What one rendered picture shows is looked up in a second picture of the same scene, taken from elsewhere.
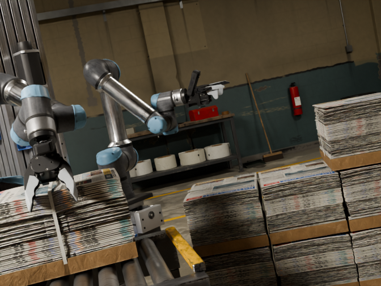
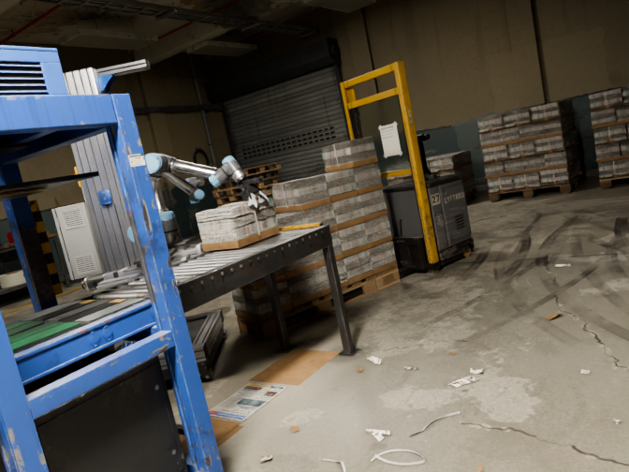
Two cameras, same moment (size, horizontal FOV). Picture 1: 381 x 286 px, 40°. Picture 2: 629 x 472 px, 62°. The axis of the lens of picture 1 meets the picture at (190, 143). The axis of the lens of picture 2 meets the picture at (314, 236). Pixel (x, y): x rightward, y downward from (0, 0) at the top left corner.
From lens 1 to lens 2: 249 cm
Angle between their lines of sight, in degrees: 43
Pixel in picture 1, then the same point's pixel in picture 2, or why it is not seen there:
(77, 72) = not seen: outside the picture
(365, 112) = (312, 183)
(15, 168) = (124, 221)
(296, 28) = not seen: hidden behind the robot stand
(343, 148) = (304, 199)
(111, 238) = (270, 224)
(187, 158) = (11, 279)
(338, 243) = not seen: hidden behind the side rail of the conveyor
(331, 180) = (301, 214)
